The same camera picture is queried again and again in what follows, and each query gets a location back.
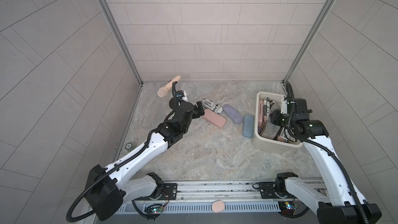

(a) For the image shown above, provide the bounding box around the pink glasses case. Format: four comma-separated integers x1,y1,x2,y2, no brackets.
202,109,227,129
258,99,264,127

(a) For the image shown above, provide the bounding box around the circuit board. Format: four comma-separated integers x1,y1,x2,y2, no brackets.
278,201,298,218
145,204,164,215

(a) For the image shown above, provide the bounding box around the cream plastic storage box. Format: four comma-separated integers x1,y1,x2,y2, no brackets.
252,92,303,154

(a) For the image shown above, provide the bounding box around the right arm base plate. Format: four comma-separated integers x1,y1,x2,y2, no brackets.
256,182,279,199

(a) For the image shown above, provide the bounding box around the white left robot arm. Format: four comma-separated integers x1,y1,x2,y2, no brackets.
66,101,205,223

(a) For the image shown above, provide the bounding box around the left circuit board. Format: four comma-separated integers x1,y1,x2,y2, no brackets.
145,204,164,215

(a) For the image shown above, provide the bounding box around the black microphone stand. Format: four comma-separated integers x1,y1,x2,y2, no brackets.
169,82,179,110

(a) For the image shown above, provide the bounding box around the right circuit board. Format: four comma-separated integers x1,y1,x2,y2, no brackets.
278,201,298,218

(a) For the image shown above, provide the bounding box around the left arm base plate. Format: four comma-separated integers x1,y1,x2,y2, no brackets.
136,183,178,201

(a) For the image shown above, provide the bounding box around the aluminium rail frame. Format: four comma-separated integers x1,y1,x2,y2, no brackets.
93,178,349,206

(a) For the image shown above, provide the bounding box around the beige microphone head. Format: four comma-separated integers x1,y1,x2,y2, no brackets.
157,75,181,97

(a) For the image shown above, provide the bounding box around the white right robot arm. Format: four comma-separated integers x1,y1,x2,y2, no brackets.
268,96,382,224

